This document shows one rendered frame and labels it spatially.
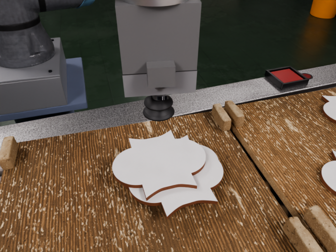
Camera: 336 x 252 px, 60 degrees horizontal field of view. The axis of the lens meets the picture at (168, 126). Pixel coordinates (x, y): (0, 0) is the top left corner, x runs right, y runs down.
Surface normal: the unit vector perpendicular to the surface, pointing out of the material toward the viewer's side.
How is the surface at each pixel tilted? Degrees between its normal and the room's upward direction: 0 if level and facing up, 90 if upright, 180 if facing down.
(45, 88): 90
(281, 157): 0
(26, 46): 72
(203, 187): 0
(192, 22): 90
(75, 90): 0
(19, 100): 90
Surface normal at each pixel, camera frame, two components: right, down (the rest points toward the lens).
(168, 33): 0.13, 0.63
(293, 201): 0.00, -0.77
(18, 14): 0.62, 0.50
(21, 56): 0.30, 0.33
